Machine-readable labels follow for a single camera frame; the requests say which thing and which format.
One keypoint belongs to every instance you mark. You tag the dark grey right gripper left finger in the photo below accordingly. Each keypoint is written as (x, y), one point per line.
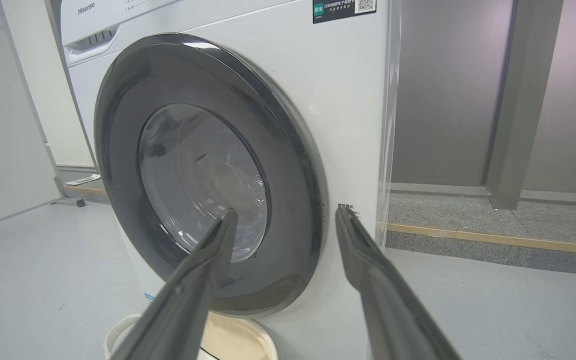
(183, 305)

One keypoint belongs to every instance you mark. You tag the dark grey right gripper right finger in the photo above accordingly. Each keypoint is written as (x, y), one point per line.
(388, 310)

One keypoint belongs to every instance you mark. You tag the dark grey round washer door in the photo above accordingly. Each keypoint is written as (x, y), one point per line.
(128, 100)

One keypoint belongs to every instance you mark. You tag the cream fabric laundry basket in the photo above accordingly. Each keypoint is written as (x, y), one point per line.
(238, 340)

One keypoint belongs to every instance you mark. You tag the clear glass door bowl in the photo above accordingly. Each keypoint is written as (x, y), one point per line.
(193, 165)

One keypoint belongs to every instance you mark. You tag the white front-load washing machine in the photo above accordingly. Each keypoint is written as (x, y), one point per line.
(328, 100)

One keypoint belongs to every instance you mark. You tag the printed text notice sticker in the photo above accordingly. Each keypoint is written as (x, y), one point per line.
(357, 212)

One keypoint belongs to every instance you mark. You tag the wooden floor strip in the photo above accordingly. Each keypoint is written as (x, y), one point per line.
(493, 238)

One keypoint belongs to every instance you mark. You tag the white detergent drawer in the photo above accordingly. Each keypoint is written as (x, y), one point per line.
(93, 50)

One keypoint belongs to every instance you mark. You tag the black energy label sticker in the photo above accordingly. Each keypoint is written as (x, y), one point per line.
(338, 11)

